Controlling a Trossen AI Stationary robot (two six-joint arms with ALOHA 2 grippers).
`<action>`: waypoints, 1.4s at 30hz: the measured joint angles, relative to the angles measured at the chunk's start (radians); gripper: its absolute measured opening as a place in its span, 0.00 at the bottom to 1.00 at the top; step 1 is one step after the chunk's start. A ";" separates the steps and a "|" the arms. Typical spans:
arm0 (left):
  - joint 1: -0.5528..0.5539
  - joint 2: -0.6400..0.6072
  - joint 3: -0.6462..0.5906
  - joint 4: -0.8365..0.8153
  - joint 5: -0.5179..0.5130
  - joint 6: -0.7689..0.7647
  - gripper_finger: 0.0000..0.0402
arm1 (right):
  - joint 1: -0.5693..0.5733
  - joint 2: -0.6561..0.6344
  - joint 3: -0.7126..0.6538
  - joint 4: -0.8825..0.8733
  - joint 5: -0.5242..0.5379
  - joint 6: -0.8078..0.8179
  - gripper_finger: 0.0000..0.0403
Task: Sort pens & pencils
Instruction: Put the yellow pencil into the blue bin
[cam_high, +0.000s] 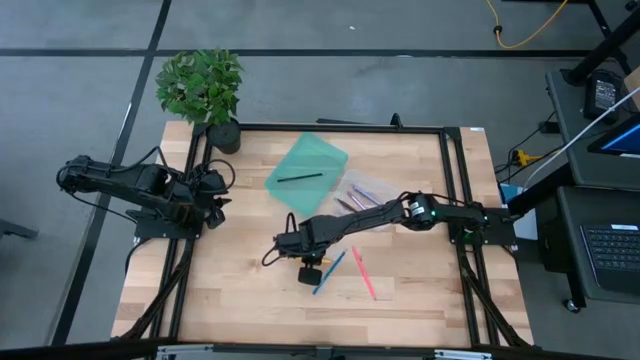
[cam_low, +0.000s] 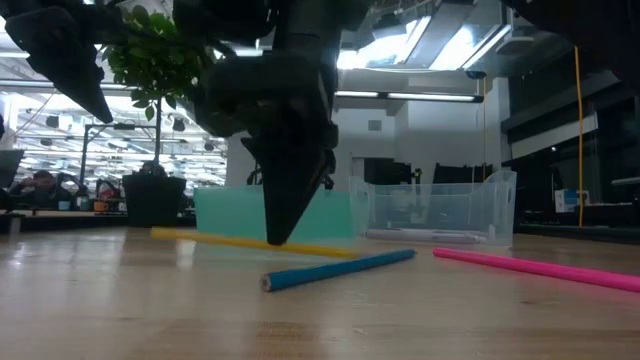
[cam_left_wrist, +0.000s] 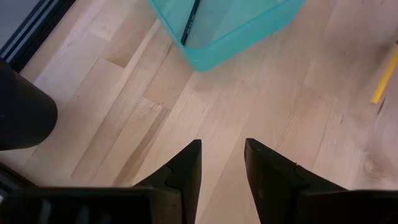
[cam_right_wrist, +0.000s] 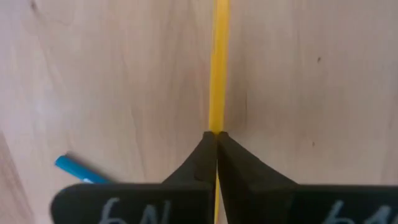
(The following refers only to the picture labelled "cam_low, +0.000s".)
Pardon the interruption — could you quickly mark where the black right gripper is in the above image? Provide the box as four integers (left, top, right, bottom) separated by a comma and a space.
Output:
197, 49, 339, 246

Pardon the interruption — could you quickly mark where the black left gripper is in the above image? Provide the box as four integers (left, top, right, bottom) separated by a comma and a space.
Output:
0, 0, 129, 124

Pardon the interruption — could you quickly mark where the blue pencil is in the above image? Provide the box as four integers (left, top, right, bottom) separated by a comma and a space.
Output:
259, 248, 417, 294

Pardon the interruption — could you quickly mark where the yellow pencil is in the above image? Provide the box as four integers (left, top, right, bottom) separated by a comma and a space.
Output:
150, 227, 362, 260

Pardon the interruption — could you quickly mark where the pink pencil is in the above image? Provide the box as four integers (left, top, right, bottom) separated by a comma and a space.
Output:
432, 247, 640, 294

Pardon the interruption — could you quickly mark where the teal plastic bin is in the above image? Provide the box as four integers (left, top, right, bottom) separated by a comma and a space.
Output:
193, 185, 357, 241

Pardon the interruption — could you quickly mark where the dark background monitor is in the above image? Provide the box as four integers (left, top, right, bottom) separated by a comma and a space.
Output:
0, 148, 25, 190

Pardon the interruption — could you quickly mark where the clear plastic bin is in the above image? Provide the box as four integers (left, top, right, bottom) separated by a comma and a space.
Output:
348, 169, 519, 250

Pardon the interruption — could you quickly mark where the person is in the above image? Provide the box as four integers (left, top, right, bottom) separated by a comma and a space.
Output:
138, 160, 169, 177
8, 169, 75, 210

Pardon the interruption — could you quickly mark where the potted green plant black pot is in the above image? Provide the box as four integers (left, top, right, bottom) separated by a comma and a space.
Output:
102, 9, 216, 229

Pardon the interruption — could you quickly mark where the background desk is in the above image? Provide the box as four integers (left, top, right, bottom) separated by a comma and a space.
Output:
0, 208, 197, 234

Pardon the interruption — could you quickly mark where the white box blue print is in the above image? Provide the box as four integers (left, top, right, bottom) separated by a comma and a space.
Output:
553, 188, 592, 214

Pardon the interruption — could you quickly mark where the black background station frame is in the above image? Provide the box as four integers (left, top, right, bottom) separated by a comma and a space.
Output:
79, 122, 159, 201

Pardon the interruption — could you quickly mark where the yellow cable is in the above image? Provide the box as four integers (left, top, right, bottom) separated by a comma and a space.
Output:
573, 45, 585, 227

